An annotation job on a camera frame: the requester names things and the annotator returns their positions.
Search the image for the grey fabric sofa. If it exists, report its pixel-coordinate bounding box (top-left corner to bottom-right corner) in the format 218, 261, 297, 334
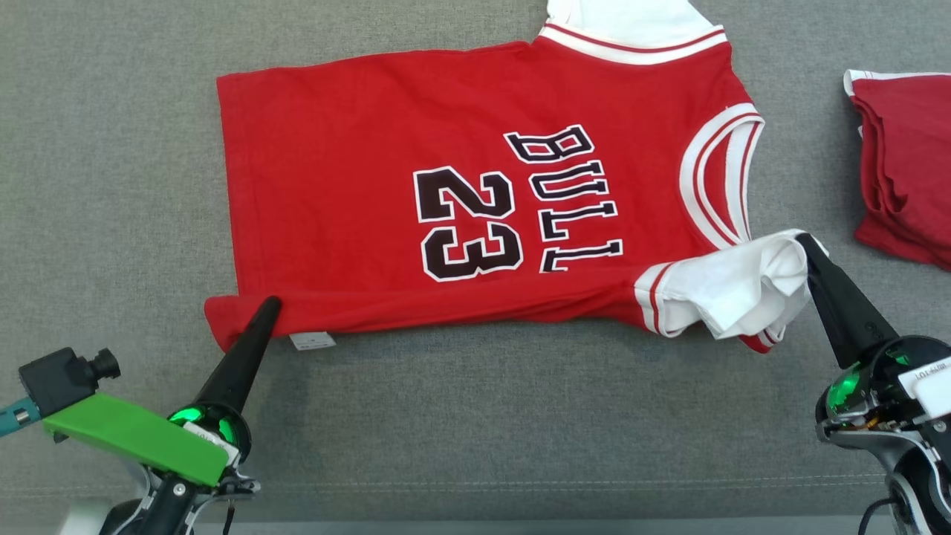
0, 0, 951, 522

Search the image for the red basketball jersey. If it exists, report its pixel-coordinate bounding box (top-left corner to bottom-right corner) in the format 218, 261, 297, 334
204, 0, 830, 357

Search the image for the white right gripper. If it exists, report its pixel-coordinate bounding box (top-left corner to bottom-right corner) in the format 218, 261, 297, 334
795, 233, 951, 445

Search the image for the left cable teal connector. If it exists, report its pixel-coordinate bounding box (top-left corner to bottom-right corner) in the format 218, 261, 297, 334
0, 396, 44, 440

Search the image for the red shorts white stripe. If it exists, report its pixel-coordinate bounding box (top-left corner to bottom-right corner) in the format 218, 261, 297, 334
843, 68, 951, 273

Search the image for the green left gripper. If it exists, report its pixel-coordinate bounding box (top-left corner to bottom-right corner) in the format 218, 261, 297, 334
41, 295, 284, 489

